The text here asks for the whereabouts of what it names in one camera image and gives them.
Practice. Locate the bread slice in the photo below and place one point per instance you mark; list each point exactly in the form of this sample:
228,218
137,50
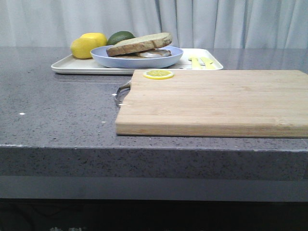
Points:
143,43
130,55

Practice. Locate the yellow plastic fork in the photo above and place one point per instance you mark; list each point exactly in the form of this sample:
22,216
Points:
195,63

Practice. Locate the white rectangular tray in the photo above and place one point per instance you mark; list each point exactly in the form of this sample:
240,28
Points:
72,65

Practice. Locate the metal board handle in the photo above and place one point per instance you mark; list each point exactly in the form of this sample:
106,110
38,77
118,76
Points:
121,93

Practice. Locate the light blue plate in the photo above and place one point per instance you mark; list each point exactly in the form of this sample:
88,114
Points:
100,55

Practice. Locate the wooden cutting board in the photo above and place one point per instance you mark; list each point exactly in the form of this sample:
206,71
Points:
223,103

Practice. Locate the yellow plastic knife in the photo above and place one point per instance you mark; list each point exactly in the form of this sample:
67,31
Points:
209,65

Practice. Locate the yellow lemon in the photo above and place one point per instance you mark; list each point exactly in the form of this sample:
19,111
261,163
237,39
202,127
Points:
100,38
81,47

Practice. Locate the fried egg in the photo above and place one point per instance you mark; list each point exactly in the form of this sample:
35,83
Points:
156,53

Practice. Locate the grey curtain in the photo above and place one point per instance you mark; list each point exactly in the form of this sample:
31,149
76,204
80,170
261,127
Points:
249,24

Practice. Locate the front yellow lemon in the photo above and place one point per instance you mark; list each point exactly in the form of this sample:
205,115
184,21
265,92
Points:
81,47

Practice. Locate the lemon slice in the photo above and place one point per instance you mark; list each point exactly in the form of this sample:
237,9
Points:
158,74

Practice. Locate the green lime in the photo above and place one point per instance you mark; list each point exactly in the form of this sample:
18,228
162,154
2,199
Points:
119,36

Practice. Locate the rear yellow lemon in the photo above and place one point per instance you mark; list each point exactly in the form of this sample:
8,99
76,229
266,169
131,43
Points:
100,38

